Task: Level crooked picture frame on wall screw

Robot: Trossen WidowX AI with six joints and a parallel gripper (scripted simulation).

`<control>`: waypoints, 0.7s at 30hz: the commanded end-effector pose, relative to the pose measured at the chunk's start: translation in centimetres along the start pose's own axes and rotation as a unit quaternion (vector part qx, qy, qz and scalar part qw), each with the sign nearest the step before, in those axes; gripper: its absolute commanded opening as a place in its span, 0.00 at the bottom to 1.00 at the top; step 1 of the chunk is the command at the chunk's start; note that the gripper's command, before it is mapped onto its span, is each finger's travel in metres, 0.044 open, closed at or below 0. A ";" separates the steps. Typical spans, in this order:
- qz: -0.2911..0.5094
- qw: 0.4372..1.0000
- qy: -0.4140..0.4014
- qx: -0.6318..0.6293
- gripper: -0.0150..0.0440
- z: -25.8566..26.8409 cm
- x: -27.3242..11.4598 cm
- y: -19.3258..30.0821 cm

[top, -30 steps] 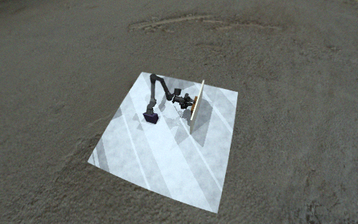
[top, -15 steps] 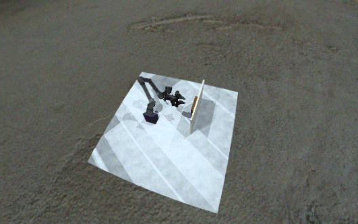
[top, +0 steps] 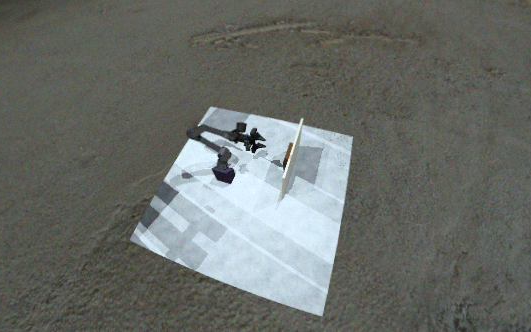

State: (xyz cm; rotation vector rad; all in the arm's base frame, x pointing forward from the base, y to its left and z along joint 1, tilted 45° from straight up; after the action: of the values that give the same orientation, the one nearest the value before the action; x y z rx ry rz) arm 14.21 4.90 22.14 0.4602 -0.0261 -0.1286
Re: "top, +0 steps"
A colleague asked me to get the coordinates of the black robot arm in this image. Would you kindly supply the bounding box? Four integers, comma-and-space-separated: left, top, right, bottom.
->
186, 122, 251, 170

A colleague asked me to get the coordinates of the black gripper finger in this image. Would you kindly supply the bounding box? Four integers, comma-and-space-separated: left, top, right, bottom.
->
255, 142, 266, 151
254, 132, 267, 141

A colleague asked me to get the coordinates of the dark brown picture frame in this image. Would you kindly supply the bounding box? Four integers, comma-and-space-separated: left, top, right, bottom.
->
283, 142, 294, 172

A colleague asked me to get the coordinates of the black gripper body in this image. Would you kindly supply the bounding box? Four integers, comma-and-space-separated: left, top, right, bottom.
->
242, 127, 257, 154

